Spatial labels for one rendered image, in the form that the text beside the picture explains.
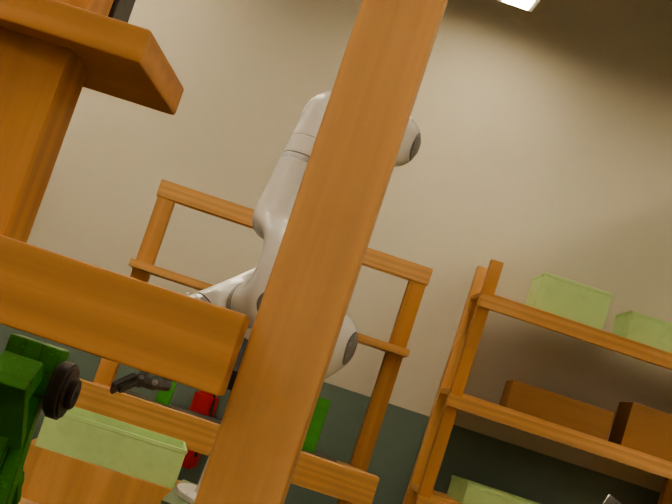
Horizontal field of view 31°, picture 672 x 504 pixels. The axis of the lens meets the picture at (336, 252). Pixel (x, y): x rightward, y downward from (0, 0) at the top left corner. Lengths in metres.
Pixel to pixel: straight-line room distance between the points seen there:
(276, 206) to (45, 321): 0.73
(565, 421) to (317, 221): 5.69
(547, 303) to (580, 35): 1.84
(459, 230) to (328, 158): 6.09
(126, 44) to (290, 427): 0.45
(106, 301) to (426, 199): 6.17
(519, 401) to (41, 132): 5.69
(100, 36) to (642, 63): 6.67
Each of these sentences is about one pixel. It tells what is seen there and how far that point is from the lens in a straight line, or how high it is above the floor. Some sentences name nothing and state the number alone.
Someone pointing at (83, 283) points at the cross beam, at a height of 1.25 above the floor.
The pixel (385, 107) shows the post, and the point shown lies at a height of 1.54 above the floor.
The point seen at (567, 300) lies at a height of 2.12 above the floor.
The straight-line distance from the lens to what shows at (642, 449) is 7.10.
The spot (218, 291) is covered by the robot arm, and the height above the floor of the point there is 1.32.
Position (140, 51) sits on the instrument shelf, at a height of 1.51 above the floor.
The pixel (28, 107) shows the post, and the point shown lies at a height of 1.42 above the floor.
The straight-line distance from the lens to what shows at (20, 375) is 1.51.
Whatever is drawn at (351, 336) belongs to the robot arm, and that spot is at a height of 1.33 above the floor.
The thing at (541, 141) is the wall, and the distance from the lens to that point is 7.59.
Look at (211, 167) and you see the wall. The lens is 7.37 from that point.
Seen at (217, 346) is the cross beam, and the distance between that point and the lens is 1.27.
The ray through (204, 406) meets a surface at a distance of 7.12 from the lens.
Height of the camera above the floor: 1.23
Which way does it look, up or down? 6 degrees up
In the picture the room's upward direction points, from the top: 18 degrees clockwise
